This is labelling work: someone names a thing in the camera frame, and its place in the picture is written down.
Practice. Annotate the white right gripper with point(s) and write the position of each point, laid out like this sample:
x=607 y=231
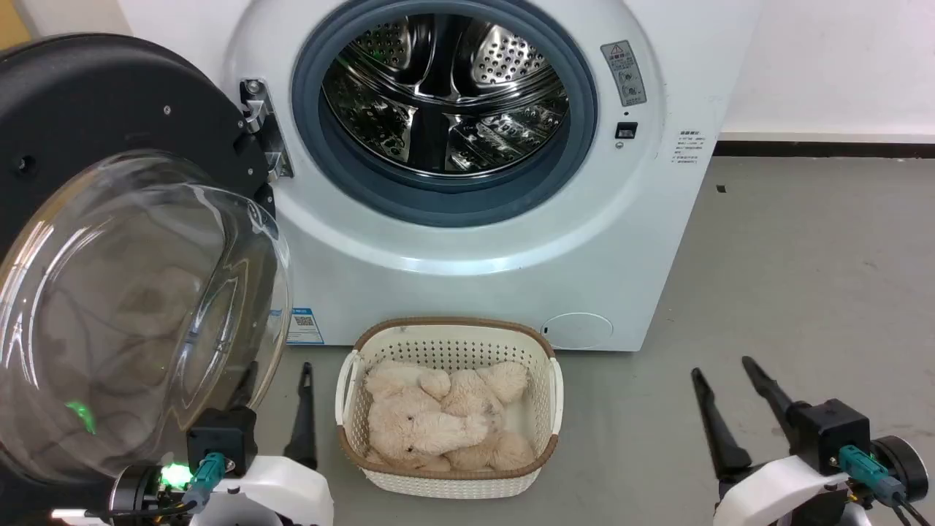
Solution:
x=774 y=491

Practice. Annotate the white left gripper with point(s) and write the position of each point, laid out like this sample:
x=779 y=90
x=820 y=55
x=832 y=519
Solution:
x=281 y=489

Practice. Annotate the black washer door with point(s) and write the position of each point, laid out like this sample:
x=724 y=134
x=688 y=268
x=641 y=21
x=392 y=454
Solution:
x=88 y=109

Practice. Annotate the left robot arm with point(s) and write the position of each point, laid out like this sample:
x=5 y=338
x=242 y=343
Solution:
x=139 y=489

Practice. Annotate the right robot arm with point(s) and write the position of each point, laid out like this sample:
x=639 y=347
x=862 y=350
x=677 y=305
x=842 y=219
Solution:
x=906 y=464

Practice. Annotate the white front-load washing machine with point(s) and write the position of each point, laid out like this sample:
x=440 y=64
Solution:
x=643 y=241

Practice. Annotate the blue and white QR sticker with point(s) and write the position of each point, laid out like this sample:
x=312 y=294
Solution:
x=304 y=326

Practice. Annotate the beige plush toy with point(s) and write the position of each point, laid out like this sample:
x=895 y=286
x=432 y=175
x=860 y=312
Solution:
x=438 y=427

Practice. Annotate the round white filter cover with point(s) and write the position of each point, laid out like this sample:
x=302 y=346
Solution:
x=577 y=331

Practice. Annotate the white perforated laundry basket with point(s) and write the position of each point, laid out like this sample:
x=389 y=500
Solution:
x=453 y=343

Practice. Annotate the stainless steel washer drum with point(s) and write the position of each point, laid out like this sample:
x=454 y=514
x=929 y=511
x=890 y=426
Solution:
x=445 y=95

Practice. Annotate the grey warning sticker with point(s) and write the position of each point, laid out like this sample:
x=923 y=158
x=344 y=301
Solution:
x=624 y=73

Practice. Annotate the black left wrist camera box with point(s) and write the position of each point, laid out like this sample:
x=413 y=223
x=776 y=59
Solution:
x=223 y=435

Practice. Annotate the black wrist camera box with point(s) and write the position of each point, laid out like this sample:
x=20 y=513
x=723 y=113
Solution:
x=223 y=435
x=829 y=431

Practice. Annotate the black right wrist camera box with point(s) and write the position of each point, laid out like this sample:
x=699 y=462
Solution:
x=829 y=431

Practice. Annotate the black wall baseboard strip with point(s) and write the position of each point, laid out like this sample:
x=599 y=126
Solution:
x=825 y=149

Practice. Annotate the metal door hinge bracket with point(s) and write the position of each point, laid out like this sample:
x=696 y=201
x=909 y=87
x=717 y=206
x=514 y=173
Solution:
x=264 y=124

